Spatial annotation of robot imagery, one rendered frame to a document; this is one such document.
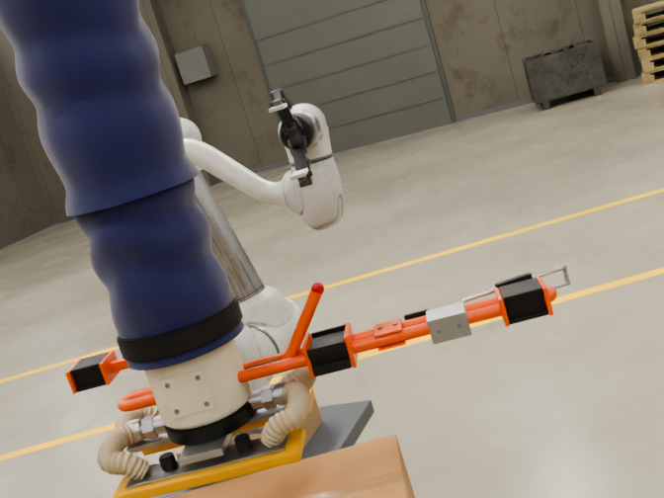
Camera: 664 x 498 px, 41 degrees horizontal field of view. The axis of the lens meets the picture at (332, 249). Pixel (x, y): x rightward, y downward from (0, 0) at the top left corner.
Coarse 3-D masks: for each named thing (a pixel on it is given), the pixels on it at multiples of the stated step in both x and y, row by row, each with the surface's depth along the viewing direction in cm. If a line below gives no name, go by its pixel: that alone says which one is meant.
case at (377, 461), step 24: (312, 456) 189; (336, 456) 185; (360, 456) 182; (384, 456) 179; (240, 480) 188; (264, 480) 184; (288, 480) 181; (312, 480) 178; (336, 480) 175; (360, 480) 172; (384, 480) 169; (408, 480) 183
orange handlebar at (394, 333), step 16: (480, 304) 158; (496, 304) 154; (400, 320) 160; (416, 320) 160; (480, 320) 155; (352, 336) 161; (368, 336) 160; (384, 336) 156; (400, 336) 156; (416, 336) 156; (112, 368) 191; (128, 368) 191; (256, 368) 160; (272, 368) 159; (288, 368) 158; (128, 400) 163; (144, 400) 162
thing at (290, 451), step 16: (304, 432) 159; (240, 448) 154; (256, 448) 155; (272, 448) 153; (288, 448) 152; (160, 464) 156; (176, 464) 157; (192, 464) 156; (208, 464) 154; (224, 464) 153; (240, 464) 151; (256, 464) 151; (272, 464) 150; (128, 480) 159; (144, 480) 155; (160, 480) 154; (176, 480) 153; (192, 480) 152; (208, 480) 152; (112, 496) 154; (128, 496) 154; (144, 496) 153
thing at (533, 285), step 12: (504, 288) 157; (516, 288) 155; (528, 288) 154; (540, 288) 152; (504, 300) 152; (516, 300) 153; (528, 300) 153; (540, 300) 153; (504, 312) 152; (516, 312) 153; (528, 312) 153; (540, 312) 153; (552, 312) 152
